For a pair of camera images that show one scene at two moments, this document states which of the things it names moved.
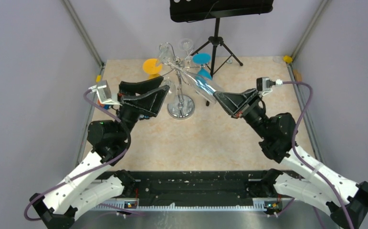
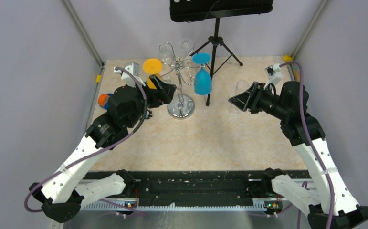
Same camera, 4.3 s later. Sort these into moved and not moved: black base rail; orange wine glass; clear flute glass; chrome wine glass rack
Moved: clear flute glass
Not moved: black base rail; orange wine glass; chrome wine glass rack
